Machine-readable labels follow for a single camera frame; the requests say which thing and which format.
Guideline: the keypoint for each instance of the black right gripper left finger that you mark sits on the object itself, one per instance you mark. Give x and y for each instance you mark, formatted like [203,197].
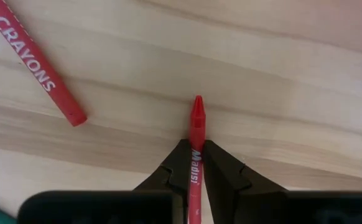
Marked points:
[174,174]

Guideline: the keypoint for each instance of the red crayon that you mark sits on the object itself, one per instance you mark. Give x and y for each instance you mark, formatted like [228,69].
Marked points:
[197,124]
[35,62]

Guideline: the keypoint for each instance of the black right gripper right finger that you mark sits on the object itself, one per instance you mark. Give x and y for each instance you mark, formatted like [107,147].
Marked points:
[224,177]

